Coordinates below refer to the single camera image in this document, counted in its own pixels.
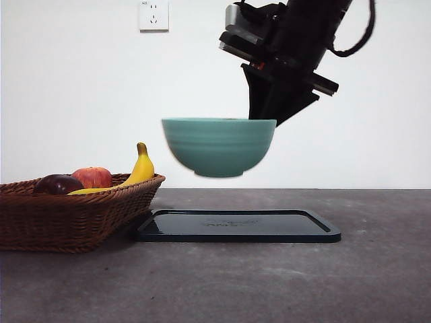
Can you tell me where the red apple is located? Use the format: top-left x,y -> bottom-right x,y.
71,166 -> 113,189

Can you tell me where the dark rectangular tray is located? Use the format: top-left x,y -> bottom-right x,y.
136,209 -> 341,244

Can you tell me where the teal ceramic bowl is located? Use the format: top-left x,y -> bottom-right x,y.
161,117 -> 278,178

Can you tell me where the brown wicker basket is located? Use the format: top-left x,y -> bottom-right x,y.
0,174 -> 166,254

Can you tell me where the dark purple round fruit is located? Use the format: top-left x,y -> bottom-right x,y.
33,174 -> 85,195

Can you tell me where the yellow banana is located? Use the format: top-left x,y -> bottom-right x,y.
67,142 -> 156,196

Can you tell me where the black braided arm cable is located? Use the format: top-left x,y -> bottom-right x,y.
328,0 -> 376,57

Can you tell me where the white wall outlet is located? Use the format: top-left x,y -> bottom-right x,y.
139,0 -> 170,33

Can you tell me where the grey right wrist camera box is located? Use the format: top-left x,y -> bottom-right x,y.
224,2 -> 282,44

